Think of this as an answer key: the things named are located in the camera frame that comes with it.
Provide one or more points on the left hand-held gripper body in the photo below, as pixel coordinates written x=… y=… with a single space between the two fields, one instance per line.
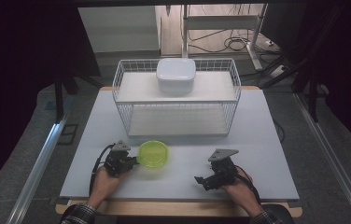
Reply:
x=117 y=161

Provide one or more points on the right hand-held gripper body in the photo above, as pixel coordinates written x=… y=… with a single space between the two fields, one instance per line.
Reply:
x=223 y=169

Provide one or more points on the green translucent bowl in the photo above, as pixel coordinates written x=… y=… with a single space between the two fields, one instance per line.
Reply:
x=153 y=154

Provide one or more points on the white square plastic container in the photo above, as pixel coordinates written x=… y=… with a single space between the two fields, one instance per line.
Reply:
x=176 y=74

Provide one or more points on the person's left hand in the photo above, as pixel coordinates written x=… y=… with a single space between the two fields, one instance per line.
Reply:
x=103 y=186

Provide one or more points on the person's right hand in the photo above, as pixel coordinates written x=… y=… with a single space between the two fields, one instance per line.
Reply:
x=242 y=194

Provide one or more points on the black metal stand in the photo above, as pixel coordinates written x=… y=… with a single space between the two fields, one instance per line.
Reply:
x=59 y=99
x=313 y=99

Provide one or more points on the white power strip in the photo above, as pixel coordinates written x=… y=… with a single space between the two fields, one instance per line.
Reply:
x=277 y=71

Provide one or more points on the dark curtain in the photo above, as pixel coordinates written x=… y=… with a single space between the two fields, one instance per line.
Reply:
x=18 y=77
x=348 y=68

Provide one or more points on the white cabinet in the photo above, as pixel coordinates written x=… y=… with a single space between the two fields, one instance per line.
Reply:
x=119 y=29

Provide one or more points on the aluminium rail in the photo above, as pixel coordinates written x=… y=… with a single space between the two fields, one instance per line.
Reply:
x=329 y=155
x=39 y=168

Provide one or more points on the white metal desk frame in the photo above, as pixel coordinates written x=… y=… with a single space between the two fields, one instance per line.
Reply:
x=220 y=22

